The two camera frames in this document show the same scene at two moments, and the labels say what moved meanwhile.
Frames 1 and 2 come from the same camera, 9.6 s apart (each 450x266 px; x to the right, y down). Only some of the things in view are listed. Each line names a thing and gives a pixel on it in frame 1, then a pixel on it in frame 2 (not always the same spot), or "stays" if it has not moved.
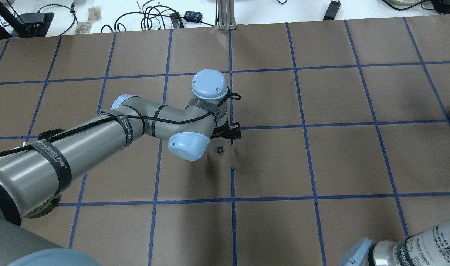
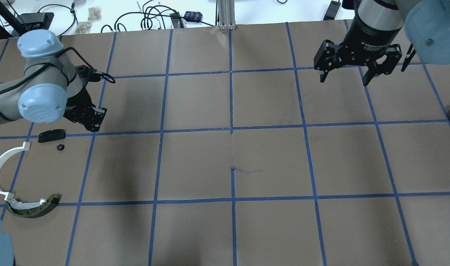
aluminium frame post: (225, 14) stays
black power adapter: (332, 10) stays
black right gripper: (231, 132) -> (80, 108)
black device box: (36, 24) stays
